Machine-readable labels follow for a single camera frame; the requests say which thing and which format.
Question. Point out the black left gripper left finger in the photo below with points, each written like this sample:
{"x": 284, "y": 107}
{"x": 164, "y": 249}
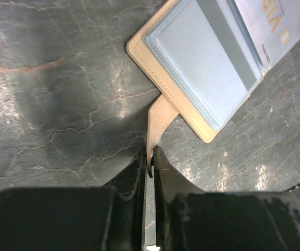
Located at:
{"x": 109, "y": 217}

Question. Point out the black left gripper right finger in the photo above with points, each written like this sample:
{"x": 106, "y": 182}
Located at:
{"x": 188, "y": 218}

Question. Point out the beige card holder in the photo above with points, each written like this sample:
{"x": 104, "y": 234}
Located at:
{"x": 200, "y": 57}

